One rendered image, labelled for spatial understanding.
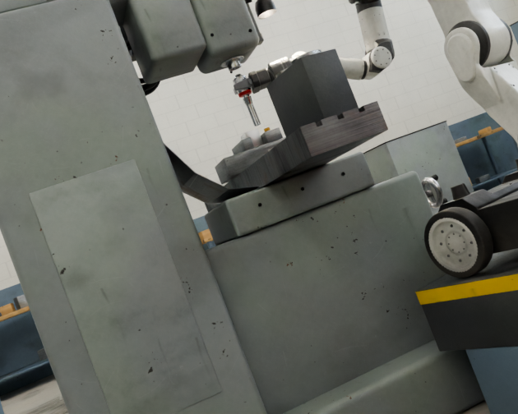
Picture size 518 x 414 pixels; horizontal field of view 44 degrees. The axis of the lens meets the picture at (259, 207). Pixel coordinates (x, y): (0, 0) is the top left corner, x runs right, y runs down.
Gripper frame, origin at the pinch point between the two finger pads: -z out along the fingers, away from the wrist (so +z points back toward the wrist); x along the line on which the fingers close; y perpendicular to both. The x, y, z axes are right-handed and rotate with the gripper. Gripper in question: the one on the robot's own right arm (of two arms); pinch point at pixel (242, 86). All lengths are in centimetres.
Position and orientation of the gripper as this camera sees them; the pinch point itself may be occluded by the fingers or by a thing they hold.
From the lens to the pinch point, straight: 223.8
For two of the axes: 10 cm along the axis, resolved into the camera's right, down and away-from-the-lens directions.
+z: 9.3, -3.6, 0.6
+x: 0.4, -0.6, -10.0
